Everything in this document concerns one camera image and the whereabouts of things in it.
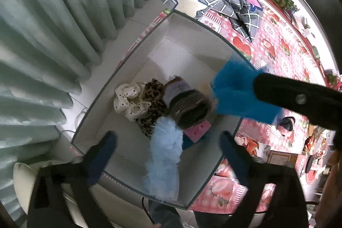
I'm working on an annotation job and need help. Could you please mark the black round object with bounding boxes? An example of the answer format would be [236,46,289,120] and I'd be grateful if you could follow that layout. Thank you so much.
[304,154,316,174]

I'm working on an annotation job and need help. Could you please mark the black cable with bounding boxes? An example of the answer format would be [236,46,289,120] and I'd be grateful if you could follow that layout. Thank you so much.
[141,195,161,226]

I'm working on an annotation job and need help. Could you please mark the person's right forearm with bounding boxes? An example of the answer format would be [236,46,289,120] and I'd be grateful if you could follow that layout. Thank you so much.
[319,148,342,228]

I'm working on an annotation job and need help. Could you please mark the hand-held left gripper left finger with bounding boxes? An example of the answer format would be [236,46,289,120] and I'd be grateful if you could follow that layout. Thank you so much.
[27,131,118,228]

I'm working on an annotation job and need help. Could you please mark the dark striped knit hat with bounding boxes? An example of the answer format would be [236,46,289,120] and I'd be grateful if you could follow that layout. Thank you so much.
[162,75,212,130]

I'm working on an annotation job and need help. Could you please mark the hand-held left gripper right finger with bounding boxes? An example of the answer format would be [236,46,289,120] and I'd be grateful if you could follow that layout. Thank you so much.
[220,131,312,228]

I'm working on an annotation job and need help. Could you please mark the white chair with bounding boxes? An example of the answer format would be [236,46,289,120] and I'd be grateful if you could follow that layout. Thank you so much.
[13,162,150,228]

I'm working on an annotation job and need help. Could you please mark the pale green curtain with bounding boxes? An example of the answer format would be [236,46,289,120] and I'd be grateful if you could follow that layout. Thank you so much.
[0,0,186,218]

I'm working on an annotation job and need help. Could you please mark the pink sponge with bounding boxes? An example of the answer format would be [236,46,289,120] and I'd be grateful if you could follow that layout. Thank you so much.
[184,121,212,142]

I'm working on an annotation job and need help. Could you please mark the white cable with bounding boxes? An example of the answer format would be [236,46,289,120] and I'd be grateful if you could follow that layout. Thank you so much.
[60,107,89,135]

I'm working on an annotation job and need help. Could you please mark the black and pink soft item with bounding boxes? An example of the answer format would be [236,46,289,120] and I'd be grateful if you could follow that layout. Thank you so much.
[279,116,296,138]

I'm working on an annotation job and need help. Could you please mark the person's jeans leg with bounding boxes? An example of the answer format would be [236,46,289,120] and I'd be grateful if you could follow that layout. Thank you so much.
[148,200,183,228]

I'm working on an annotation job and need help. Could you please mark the pink strawberry print tablecloth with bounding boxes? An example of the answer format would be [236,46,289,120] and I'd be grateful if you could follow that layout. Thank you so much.
[120,0,336,218]

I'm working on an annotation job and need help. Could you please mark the leopard print scrunchie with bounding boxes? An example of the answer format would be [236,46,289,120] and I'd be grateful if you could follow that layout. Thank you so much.
[136,78,169,138]

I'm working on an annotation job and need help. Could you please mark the grey fabric storage box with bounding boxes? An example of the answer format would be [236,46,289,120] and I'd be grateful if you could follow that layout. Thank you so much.
[70,9,260,210]

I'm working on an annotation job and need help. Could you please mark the blue fuzzy cloth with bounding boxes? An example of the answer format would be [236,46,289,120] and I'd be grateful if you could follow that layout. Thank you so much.
[211,60,284,123]

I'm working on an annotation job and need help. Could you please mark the printed paper card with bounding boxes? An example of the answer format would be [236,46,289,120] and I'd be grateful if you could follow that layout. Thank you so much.
[267,150,290,166]

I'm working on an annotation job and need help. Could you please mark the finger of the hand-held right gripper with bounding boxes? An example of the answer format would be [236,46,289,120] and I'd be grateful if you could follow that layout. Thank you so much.
[253,72,342,138]

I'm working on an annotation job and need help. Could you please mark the white polka dot scrunchie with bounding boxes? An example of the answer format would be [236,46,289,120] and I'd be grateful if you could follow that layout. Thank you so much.
[113,82,150,122]

